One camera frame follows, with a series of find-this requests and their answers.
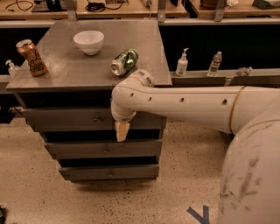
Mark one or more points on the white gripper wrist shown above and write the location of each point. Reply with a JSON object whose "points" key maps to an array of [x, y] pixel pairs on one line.
{"points": [[122, 115]]}

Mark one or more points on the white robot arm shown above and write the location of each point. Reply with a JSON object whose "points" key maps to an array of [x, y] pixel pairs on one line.
{"points": [[250, 178]]}

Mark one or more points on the grey middle drawer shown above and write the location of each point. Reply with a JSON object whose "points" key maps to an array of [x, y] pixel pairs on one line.
{"points": [[104, 149]]}

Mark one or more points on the grey drawer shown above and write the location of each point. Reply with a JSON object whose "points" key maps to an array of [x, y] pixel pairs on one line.
{"points": [[143, 171], [104, 149], [82, 119]]}

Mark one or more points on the grey bottom drawer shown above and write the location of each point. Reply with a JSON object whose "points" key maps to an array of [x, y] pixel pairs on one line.
{"points": [[143, 171]]}

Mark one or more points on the grey drawer cabinet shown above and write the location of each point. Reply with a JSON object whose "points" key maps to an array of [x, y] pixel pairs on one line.
{"points": [[77, 80]]}

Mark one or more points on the grey top drawer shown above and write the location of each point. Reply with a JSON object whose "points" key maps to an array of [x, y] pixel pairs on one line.
{"points": [[82, 119]]}

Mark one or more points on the green crushed soda can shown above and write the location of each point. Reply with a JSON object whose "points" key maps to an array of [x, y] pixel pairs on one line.
{"points": [[124, 62]]}

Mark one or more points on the white pump bottle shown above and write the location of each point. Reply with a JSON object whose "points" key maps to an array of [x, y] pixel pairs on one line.
{"points": [[182, 64]]}

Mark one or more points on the white ceramic bowl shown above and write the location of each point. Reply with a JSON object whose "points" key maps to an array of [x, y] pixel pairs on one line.
{"points": [[89, 42]]}

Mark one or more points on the orange soda can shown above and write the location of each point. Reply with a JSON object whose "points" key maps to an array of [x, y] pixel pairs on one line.
{"points": [[29, 51]]}

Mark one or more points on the clear water bottle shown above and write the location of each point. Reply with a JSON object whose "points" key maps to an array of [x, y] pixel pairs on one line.
{"points": [[215, 64]]}

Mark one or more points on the clear sanitizer pump bottle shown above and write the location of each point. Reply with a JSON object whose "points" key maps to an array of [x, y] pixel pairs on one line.
{"points": [[13, 69]]}

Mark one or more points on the crumpled plastic wrapper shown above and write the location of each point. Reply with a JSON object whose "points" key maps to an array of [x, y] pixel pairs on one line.
{"points": [[244, 71]]}

